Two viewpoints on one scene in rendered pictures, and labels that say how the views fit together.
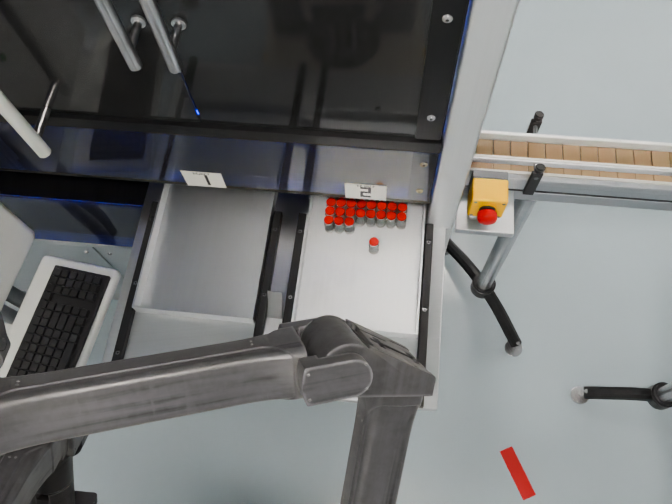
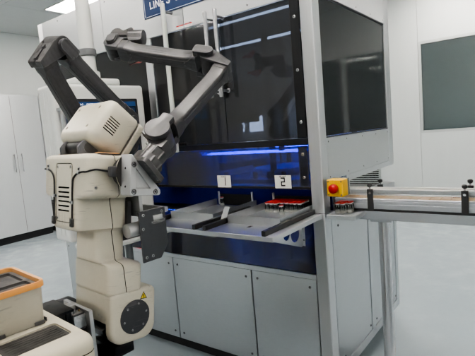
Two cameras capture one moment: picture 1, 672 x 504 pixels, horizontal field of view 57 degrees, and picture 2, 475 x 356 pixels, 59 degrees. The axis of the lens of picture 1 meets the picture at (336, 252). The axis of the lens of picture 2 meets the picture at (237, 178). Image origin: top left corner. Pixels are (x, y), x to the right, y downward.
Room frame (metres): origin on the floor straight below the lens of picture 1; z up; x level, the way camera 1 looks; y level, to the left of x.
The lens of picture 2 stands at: (-1.19, -0.69, 1.27)
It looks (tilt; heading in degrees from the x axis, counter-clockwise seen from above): 6 degrees down; 25
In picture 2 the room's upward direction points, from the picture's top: 5 degrees counter-clockwise
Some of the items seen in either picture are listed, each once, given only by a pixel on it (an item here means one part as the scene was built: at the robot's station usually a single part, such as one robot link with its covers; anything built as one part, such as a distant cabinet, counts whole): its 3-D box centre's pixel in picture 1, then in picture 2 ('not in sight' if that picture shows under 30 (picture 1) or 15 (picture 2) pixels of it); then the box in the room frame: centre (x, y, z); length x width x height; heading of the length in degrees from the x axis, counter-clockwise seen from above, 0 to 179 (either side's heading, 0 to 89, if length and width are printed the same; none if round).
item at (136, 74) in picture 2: not in sight; (121, 99); (0.85, 0.97, 1.50); 0.49 x 0.01 x 0.59; 78
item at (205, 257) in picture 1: (209, 242); (215, 208); (0.60, 0.28, 0.90); 0.34 x 0.26 x 0.04; 168
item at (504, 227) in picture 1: (484, 205); (346, 214); (0.63, -0.35, 0.87); 0.14 x 0.13 x 0.02; 168
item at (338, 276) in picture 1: (361, 255); (274, 212); (0.52, -0.06, 0.90); 0.34 x 0.26 x 0.04; 168
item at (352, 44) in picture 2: not in sight; (357, 73); (1.06, -0.36, 1.50); 0.85 x 0.01 x 0.59; 168
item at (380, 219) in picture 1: (365, 217); (284, 206); (0.61, -0.07, 0.91); 0.18 x 0.02 x 0.05; 78
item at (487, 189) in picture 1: (487, 195); (338, 186); (0.59, -0.32, 0.99); 0.08 x 0.07 x 0.07; 168
